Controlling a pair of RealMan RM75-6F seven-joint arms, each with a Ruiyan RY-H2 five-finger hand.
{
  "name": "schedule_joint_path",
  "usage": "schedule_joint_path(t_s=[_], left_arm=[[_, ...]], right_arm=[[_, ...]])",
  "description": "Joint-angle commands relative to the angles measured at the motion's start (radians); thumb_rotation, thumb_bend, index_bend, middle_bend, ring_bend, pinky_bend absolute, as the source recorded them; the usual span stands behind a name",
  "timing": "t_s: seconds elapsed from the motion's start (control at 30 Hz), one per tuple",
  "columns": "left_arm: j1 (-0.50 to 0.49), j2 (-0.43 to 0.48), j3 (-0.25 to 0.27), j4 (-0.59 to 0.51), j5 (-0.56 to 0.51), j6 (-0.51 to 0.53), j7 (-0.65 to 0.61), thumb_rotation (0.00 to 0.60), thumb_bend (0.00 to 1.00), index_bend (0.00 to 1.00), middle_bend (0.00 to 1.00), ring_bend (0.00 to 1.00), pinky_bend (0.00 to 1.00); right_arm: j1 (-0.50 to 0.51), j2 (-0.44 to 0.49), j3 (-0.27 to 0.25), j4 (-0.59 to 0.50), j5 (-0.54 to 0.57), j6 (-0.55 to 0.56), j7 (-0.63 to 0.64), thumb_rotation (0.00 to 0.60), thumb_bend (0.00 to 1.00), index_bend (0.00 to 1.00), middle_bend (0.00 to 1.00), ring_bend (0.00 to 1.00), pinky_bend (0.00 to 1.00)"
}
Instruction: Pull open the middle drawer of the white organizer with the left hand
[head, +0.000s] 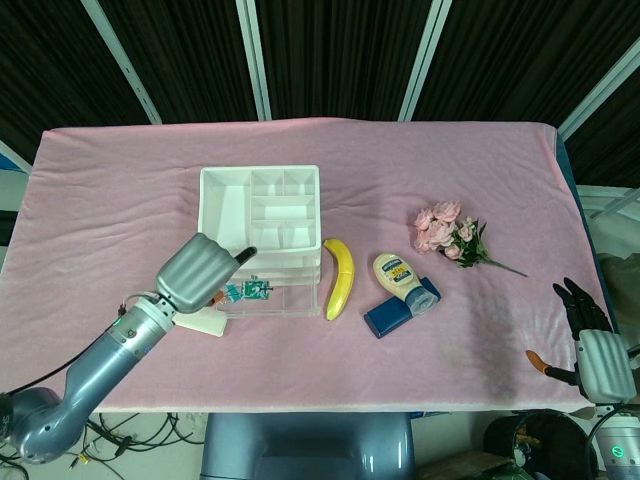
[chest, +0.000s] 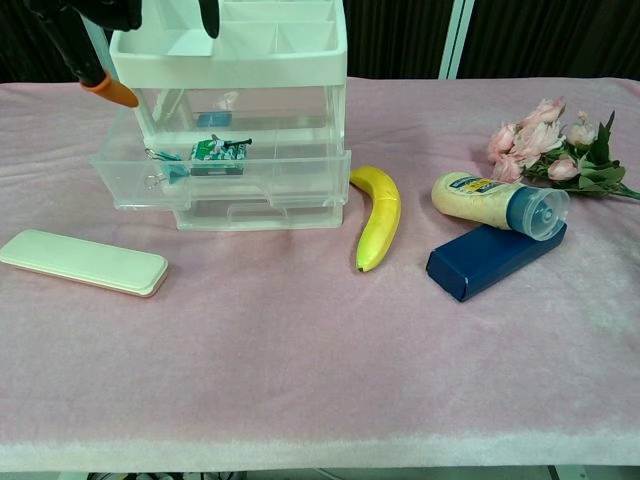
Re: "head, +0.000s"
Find white drawer organizer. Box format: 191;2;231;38
197;163;322;286

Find white frame post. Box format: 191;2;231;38
397;0;454;121
82;0;162;125
235;0;274;121
557;37;640;141

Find black pleated curtain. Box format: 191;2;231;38
0;0;640;189

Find white metal rack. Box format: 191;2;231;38
574;183;640;241

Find yellow banana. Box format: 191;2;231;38
322;238;356;322

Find mayonnaise squeeze bottle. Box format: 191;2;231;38
372;252;442;319

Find black waste bin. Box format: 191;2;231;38
483;409;600;480

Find small dark patterned clip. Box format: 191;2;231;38
241;278;275;302

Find black floor cables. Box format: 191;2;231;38
0;412;206;480

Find pink artificial flower bouquet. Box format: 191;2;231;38
413;200;529;279

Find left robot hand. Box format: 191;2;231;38
154;232;259;315

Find dark blue carton box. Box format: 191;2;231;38
363;274;442;341

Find pink tablecloth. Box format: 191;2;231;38
0;118;601;416

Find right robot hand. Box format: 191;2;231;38
525;277;639;404

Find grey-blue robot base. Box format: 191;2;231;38
199;412;416;480

